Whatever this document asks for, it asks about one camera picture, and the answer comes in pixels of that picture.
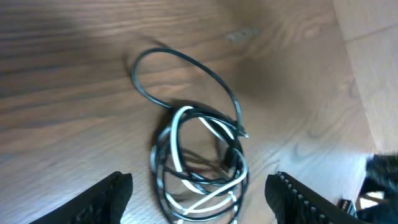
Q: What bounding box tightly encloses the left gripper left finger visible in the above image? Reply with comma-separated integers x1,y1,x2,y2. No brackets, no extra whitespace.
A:
32,171,133,224

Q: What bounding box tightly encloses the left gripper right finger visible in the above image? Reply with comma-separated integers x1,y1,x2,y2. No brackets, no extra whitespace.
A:
264,172,364,224

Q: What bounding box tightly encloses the white cable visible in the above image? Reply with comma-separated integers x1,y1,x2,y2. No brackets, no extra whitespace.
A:
149,105,249,224

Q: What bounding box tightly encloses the black cable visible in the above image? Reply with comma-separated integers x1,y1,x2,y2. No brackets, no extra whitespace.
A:
130,47,251,224

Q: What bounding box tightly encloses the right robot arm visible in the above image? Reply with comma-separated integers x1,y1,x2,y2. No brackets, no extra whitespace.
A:
338,154,397,224

